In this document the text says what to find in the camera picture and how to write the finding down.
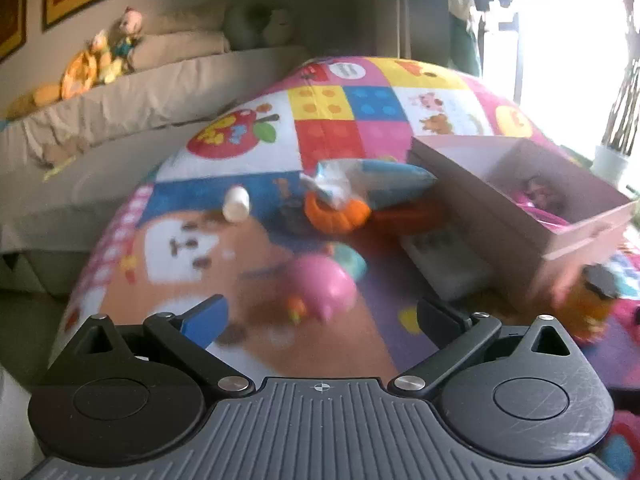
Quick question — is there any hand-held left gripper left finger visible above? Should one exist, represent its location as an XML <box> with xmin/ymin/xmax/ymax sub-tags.
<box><xmin>45</xmin><ymin>294</ymin><xmax>256</xmax><ymax>400</ymax></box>

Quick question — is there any pink cardboard box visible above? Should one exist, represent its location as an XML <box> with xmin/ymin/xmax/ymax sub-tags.
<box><xmin>407</xmin><ymin>135</ymin><xmax>636</xmax><ymax>306</ymax></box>

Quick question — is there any potted plant in white pot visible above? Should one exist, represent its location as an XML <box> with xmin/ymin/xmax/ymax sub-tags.
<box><xmin>600</xmin><ymin>57</ymin><xmax>640</xmax><ymax>153</ymax></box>

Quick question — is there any green hanging cloth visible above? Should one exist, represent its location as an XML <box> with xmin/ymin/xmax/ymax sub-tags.
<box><xmin>447</xmin><ymin>0</ymin><xmax>483</xmax><ymax>76</ymax></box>

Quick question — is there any red round container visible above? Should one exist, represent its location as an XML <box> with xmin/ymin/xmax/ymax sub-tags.
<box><xmin>372</xmin><ymin>200</ymin><xmax>443</xmax><ymax>236</ymax></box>

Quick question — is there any grey sofa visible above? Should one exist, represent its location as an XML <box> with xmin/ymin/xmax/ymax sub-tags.
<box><xmin>0</xmin><ymin>45</ymin><xmax>311</xmax><ymax>296</ymax></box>

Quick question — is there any beige plush toy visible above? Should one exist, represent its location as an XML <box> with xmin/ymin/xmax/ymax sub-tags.
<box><xmin>40</xmin><ymin>137</ymin><xmax>91</xmax><ymax>168</ymax></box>

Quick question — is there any orange plastic bowl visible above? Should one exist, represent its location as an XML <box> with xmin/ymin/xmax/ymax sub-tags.
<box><xmin>304</xmin><ymin>192</ymin><xmax>373</xmax><ymax>235</ymax></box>

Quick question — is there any small white bottle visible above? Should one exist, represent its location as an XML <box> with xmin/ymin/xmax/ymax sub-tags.
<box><xmin>222</xmin><ymin>186</ymin><xmax>251</xmax><ymax>223</ymax></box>

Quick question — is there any colourful printed play mat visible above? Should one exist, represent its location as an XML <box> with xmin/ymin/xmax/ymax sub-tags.
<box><xmin>47</xmin><ymin>56</ymin><xmax>640</xmax><ymax>480</ymax></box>

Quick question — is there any beige pillow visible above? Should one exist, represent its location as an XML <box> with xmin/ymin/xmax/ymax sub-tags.
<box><xmin>131</xmin><ymin>2</ymin><xmax>232</xmax><ymax>72</ymax></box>

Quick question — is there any pink plastic toy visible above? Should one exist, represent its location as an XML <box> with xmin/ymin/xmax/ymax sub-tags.
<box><xmin>515</xmin><ymin>175</ymin><xmax>571</xmax><ymax>231</ymax></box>

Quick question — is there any teal round toy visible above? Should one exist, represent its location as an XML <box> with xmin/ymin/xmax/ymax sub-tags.
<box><xmin>332</xmin><ymin>245</ymin><xmax>368</xmax><ymax>281</ymax></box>

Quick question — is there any orange yellow plush toy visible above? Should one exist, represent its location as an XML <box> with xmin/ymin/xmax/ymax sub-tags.
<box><xmin>60</xmin><ymin>30</ymin><xmax>126</xmax><ymax>101</ymax></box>

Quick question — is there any pink pig toy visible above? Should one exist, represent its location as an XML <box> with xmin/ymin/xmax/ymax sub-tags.
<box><xmin>285</xmin><ymin>255</ymin><xmax>358</xmax><ymax>326</ymax></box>

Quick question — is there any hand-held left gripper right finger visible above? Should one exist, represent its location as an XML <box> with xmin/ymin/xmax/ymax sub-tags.
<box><xmin>387</xmin><ymin>296</ymin><xmax>596</xmax><ymax>401</ymax></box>

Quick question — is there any small orange plush toy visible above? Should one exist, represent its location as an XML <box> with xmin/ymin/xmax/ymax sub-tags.
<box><xmin>32</xmin><ymin>85</ymin><xmax>63</xmax><ymax>107</ymax></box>

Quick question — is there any blue white wipes packet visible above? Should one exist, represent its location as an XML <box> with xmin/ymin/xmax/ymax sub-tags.
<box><xmin>300</xmin><ymin>159</ymin><xmax>438</xmax><ymax>210</ymax></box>

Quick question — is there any orange jar black lid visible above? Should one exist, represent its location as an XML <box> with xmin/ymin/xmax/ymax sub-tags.
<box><xmin>565</xmin><ymin>262</ymin><xmax>626</xmax><ymax>343</ymax></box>

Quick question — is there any white plant pot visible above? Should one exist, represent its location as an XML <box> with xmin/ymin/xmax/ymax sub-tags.
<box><xmin>592</xmin><ymin>144</ymin><xmax>631</xmax><ymax>183</ymax></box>

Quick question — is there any plush doll toy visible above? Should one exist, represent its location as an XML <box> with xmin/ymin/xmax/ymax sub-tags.
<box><xmin>112</xmin><ymin>7</ymin><xmax>146</xmax><ymax>58</ymax></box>

